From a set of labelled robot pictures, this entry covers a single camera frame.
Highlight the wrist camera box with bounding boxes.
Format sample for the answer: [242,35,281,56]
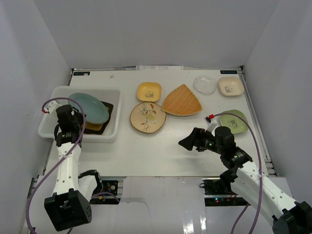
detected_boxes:
[204,114,218,133]
[41,100,61,115]

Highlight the woven bamboo triangular tray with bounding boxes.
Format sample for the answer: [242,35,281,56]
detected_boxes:
[162,84,203,117]

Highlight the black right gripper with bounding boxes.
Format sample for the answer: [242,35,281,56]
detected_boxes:
[178,128,224,156]

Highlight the blue-grey round plate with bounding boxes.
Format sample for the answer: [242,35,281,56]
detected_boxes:
[68,93,109,124]

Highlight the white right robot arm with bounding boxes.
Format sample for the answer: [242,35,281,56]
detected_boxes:
[179,127,312,234]

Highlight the green square panda dish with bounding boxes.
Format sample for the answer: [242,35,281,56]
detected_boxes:
[219,110,249,135]

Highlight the black square amber plate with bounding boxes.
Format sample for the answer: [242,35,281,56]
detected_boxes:
[84,101,114,135]

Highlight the yellow square panda dish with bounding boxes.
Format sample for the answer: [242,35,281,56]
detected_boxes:
[137,82,162,102]

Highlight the cream square panda dish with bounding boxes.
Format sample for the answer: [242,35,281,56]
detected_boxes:
[218,77,245,97]

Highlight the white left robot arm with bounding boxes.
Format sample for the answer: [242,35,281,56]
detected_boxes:
[44,104,103,232]

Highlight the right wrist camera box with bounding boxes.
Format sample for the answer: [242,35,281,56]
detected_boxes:
[204,114,218,133]

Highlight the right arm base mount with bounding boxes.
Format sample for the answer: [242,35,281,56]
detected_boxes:
[199,179,247,207]

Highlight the beige bird pattern plate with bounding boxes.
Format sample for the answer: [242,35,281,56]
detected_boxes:
[130,102,167,134]

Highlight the white plastic bin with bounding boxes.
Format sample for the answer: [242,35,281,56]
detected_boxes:
[38,86,122,143]

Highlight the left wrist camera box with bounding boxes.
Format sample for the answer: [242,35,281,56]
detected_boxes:
[41,100,61,115]

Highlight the papers at table back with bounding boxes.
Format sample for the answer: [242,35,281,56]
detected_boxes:
[136,65,184,71]

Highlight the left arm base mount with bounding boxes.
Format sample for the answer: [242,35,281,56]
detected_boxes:
[90,180,119,205]

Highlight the clear glass small dish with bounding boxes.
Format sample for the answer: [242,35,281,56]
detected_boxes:
[193,75,217,94]

